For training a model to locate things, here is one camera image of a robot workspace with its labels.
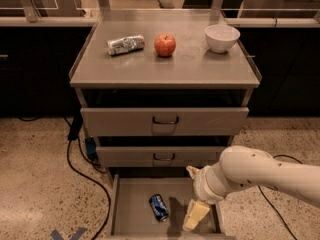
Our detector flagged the blue power adapter box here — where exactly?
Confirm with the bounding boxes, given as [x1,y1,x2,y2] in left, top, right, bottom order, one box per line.
[85,137,96,156]

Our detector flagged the grey drawer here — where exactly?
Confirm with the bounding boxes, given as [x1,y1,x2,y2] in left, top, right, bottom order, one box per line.
[96,146,224,167]
[81,107,249,136]
[107,174,236,240]

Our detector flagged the grey drawer cabinet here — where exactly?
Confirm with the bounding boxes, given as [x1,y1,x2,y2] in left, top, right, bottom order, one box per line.
[68,9,263,185]

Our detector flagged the white ceramic bowl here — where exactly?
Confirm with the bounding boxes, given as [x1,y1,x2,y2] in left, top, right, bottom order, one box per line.
[205,25,240,53]

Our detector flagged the top grey drawer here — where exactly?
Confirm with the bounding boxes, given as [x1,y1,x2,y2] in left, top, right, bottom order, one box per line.
[81,107,249,136]

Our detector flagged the silver crushed can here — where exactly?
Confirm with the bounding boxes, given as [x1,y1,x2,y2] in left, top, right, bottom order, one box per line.
[106,34,145,56]

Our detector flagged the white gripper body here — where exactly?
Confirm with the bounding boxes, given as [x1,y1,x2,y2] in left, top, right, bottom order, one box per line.
[193,164,230,205]

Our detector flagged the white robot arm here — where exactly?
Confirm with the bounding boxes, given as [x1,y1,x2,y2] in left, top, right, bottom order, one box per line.
[183,145,320,231]

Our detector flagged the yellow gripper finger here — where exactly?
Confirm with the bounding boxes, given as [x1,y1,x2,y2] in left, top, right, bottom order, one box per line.
[183,199,210,231]
[186,166,199,179]

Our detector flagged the red apple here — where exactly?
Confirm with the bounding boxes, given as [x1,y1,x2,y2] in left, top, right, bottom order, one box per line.
[154,34,176,57]

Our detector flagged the black cable on left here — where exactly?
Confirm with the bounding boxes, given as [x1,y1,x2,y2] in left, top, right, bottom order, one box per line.
[16,115,112,240]

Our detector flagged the black cable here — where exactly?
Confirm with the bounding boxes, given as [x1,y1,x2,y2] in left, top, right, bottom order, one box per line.
[258,153,304,240]
[16,115,112,240]

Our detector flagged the black cable on right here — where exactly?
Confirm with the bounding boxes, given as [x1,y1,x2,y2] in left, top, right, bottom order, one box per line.
[258,153,304,240]

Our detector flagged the blue pepsi can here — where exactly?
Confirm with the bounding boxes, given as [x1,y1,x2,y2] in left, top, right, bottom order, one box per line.
[149,194,169,222]

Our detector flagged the middle grey drawer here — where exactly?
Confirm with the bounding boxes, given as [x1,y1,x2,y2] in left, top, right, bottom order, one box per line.
[96,146,224,167]

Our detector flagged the bottom grey drawer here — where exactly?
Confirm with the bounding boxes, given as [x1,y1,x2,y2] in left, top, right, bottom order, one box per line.
[107,174,236,240]

